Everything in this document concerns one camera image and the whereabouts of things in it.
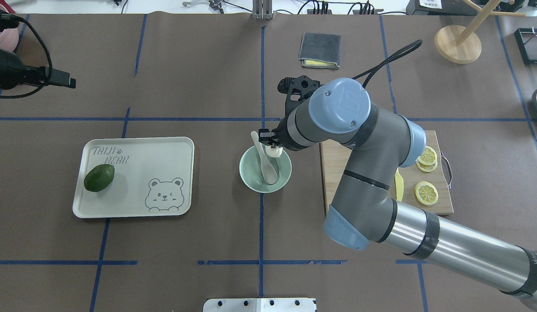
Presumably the black tray at right edge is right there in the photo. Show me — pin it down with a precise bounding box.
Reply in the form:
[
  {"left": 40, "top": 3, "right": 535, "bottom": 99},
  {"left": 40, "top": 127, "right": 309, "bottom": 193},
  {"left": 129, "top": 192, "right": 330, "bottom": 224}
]
[{"left": 514, "top": 26, "right": 537, "bottom": 65}]

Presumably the grey yellow folded cloth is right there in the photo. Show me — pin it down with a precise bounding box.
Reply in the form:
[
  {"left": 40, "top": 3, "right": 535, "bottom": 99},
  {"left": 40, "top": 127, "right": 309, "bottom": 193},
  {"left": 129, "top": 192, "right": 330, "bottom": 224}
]
[{"left": 298, "top": 33, "right": 341, "bottom": 69}]

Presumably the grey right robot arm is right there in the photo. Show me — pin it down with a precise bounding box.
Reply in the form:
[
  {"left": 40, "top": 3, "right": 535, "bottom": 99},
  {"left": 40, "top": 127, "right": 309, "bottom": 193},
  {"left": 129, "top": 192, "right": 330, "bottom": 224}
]
[{"left": 259, "top": 75, "right": 537, "bottom": 311}]

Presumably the wooden cutting board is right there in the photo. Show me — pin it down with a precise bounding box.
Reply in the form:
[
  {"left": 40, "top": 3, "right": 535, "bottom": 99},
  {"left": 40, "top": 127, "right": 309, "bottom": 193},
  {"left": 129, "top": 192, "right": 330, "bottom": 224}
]
[{"left": 320, "top": 140, "right": 454, "bottom": 215}]

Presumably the grey metal bracket top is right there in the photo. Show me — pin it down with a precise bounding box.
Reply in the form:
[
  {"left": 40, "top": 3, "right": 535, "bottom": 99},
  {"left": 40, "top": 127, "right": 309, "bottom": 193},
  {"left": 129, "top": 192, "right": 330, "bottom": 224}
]
[{"left": 252, "top": 0, "right": 274, "bottom": 20}]

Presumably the dark green avocado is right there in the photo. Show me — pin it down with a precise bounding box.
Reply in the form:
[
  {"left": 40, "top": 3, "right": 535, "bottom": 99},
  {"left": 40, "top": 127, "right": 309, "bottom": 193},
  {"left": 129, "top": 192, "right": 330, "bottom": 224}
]
[{"left": 83, "top": 164, "right": 115, "bottom": 193}]

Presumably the wooden rack stand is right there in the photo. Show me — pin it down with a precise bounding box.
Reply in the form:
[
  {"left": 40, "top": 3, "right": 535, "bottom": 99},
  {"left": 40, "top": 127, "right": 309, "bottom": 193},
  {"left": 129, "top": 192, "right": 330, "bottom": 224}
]
[{"left": 433, "top": 0, "right": 526, "bottom": 65}]

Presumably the lemon slice middle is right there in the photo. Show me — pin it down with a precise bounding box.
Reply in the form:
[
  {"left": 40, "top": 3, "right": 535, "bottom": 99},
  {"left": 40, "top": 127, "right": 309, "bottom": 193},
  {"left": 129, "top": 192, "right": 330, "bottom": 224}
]
[{"left": 415, "top": 161, "right": 437, "bottom": 172}]

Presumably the pink object top left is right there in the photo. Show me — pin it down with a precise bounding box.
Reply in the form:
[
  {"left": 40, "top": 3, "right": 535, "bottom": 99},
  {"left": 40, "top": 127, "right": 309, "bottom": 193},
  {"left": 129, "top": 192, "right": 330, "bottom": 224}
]
[{"left": 0, "top": 0, "right": 19, "bottom": 52}]

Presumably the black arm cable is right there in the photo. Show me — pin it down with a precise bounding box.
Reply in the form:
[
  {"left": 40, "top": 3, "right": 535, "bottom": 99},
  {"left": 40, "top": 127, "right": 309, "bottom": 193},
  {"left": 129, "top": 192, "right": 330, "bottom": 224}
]
[{"left": 351, "top": 39, "right": 423, "bottom": 82}]

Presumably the lemon slice upper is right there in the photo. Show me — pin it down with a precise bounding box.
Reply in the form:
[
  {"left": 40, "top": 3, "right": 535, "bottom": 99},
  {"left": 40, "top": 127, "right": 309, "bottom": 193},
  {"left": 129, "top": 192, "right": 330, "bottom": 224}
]
[{"left": 417, "top": 146, "right": 437, "bottom": 166}]

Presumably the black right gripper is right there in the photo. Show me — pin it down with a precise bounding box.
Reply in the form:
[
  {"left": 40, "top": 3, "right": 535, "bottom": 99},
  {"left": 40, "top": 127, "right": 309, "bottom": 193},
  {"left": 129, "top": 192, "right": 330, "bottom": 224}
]
[{"left": 258, "top": 128, "right": 283, "bottom": 158}]

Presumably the lemon slice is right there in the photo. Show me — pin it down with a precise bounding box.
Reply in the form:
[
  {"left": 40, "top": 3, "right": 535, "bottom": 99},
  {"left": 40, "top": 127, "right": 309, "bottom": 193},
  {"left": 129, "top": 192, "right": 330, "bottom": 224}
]
[
  {"left": 415, "top": 161, "right": 437, "bottom": 172},
  {"left": 417, "top": 146, "right": 437, "bottom": 166},
  {"left": 414, "top": 181, "right": 439, "bottom": 206}
]

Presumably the lemon slice lower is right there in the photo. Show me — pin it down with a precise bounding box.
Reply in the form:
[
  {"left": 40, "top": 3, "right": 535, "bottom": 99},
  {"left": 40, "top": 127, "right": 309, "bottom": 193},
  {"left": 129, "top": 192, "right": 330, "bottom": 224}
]
[{"left": 414, "top": 181, "right": 439, "bottom": 206}]

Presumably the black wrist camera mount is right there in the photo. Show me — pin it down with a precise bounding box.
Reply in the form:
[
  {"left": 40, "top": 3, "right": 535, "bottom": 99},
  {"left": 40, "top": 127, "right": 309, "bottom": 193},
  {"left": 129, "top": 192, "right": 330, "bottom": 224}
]
[{"left": 277, "top": 75, "right": 322, "bottom": 117}]

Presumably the mint green bowl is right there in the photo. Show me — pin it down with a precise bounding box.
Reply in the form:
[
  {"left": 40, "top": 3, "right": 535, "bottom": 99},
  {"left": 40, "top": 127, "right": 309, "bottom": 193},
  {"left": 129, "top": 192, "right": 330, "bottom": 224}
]
[{"left": 239, "top": 146, "right": 292, "bottom": 193}]

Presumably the pale green bear tray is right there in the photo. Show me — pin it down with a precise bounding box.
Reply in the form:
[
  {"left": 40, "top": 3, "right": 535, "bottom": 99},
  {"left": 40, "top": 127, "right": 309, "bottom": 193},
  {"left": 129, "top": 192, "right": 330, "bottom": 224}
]
[{"left": 72, "top": 137, "right": 194, "bottom": 218}]

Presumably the yellow knife on board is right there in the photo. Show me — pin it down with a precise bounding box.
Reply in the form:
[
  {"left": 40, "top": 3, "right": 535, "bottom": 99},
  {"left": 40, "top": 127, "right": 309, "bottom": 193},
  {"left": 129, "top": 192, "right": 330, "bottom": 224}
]
[{"left": 395, "top": 168, "right": 404, "bottom": 202}]

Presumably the white ceramic spoon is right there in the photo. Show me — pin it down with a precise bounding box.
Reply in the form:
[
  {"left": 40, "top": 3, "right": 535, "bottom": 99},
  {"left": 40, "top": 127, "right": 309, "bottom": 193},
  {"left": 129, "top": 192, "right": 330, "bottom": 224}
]
[{"left": 250, "top": 131, "right": 277, "bottom": 185}]

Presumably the white metal base plate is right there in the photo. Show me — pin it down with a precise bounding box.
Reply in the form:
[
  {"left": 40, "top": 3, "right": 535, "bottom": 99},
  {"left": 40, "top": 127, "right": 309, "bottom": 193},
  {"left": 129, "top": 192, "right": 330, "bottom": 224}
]
[{"left": 203, "top": 297, "right": 317, "bottom": 312}]

